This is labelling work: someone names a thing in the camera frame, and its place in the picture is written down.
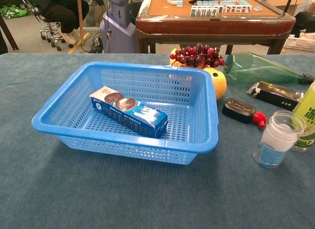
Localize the blue cookie box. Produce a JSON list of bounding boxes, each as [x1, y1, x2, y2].
[[89, 86, 168, 139]]

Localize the blue plastic perforated basket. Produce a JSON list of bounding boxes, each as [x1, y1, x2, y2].
[[31, 61, 220, 165]]

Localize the purple robot base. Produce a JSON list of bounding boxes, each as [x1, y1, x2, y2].
[[99, 0, 137, 54]]

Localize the red grape bunch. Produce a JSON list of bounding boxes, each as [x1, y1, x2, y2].
[[169, 43, 226, 68]]

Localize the orange plush fruit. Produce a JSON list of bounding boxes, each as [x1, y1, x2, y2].
[[203, 67, 227, 100]]

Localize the black ink bottle red cap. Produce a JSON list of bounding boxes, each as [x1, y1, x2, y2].
[[222, 98, 268, 129]]

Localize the teal table cloth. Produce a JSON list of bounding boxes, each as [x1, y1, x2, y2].
[[0, 53, 315, 229]]

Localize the brown mahjong table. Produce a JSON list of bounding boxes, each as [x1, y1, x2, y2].
[[135, 0, 296, 55]]

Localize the green transparent bottle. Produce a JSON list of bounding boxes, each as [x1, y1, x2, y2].
[[223, 52, 315, 86]]

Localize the row of face-up mahjong tiles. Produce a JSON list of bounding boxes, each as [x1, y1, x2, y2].
[[190, 4, 253, 17]]

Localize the black carton gold print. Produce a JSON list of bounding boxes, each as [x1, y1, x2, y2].
[[247, 81, 304, 112]]

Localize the row of blue-backed mahjong tiles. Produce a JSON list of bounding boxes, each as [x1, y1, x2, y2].
[[196, 0, 237, 6]]

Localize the clear plastic jar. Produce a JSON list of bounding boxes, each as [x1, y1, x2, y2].
[[252, 110, 307, 169]]

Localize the chrome rolling stool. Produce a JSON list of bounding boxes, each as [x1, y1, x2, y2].
[[22, 0, 74, 52]]

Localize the seated person in black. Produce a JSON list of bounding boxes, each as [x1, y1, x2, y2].
[[26, 0, 90, 45]]

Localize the yellow-green drink bottle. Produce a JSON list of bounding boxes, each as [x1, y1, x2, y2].
[[291, 81, 315, 153]]

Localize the white plastic crate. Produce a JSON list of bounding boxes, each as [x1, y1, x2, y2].
[[283, 33, 315, 52]]

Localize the dark wooden table leg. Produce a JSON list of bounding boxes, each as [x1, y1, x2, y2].
[[0, 14, 19, 55]]

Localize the black bag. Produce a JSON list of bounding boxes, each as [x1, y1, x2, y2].
[[292, 11, 315, 39]]

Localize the green bag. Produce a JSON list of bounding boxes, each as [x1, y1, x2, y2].
[[0, 6, 30, 19]]

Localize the black floor cables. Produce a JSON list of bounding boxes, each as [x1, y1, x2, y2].
[[90, 33, 104, 54]]

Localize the wooden post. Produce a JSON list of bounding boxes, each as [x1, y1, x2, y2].
[[76, 0, 86, 45]]

